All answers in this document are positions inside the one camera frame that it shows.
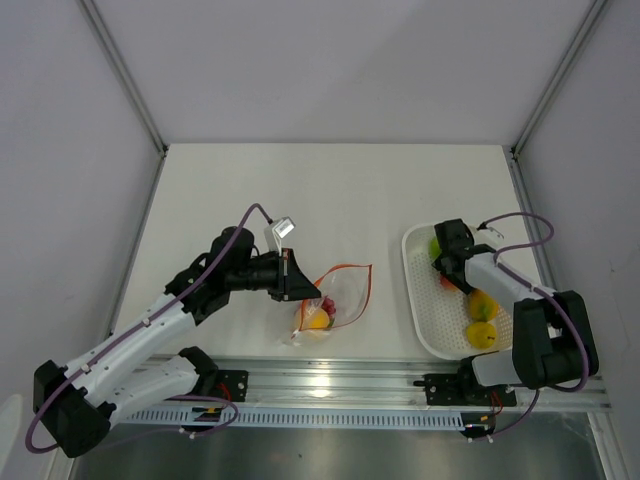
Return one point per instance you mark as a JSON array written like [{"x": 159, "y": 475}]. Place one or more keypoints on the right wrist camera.
[{"x": 492, "y": 230}]

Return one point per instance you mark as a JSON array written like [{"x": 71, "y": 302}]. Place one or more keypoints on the red grape bunch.
[{"x": 328, "y": 306}]

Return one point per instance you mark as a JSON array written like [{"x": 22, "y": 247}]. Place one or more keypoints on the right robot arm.
[{"x": 552, "y": 342}]

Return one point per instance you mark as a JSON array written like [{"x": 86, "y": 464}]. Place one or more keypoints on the aluminium front rail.
[{"x": 379, "y": 384}]

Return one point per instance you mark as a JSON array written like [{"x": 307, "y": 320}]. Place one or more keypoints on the right aluminium frame post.
[{"x": 578, "y": 43}]

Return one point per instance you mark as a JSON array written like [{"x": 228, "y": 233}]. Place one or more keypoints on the yellow lemon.
[{"x": 481, "y": 335}]

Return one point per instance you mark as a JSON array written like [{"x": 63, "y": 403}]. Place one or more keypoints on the white slotted cable duct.
[{"x": 250, "y": 416}]

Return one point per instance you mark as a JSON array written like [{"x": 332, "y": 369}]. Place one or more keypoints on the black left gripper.
[{"x": 293, "y": 284}]

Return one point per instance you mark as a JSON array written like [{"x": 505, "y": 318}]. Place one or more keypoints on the small yellow orange fruit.
[{"x": 482, "y": 308}]

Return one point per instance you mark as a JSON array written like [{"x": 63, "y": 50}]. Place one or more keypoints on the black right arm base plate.
[{"x": 458, "y": 390}]

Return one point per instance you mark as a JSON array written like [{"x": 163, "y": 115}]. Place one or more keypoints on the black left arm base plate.
[{"x": 231, "y": 385}]

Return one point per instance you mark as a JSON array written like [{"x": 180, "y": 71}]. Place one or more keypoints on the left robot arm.
[{"x": 79, "y": 403}]

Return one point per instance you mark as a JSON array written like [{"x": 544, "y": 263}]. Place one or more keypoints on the white perforated plastic basket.
[{"x": 440, "y": 315}]

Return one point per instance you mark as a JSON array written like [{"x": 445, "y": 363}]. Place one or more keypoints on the clear orange zip top bag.
[{"x": 348, "y": 285}]

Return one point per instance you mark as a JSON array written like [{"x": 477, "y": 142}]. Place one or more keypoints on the green apple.
[{"x": 434, "y": 248}]

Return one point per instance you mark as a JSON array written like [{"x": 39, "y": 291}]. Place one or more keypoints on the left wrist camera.
[{"x": 276, "y": 231}]

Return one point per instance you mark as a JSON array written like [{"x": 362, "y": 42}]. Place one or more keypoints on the aluminium frame post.
[
  {"x": 117, "y": 63},
  {"x": 578, "y": 43}
]

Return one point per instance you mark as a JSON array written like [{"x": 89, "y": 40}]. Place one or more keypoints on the red peach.
[{"x": 447, "y": 284}]

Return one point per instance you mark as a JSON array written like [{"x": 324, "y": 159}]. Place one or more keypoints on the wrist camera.
[
  {"x": 276, "y": 231},
  {"x": 492, "y": 230}
]

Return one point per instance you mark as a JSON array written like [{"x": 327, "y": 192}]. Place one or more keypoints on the left aluminium frame post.
[{"x": 117, "y": 63}]

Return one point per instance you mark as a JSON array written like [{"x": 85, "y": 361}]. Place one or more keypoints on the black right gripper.
[{"x": 465, "y": 288}]

